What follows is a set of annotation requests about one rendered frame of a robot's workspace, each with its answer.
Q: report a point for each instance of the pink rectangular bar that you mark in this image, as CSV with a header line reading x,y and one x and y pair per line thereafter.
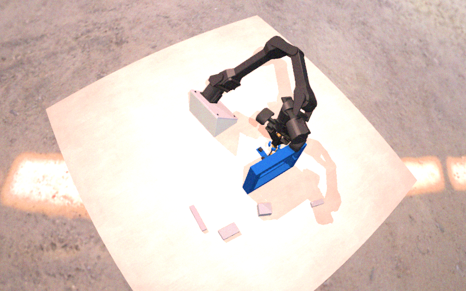
x,y
198,218

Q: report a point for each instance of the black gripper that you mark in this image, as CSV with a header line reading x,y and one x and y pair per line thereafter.
x,y
275,125

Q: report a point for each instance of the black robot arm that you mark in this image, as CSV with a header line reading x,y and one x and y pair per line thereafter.
x,y
290,114

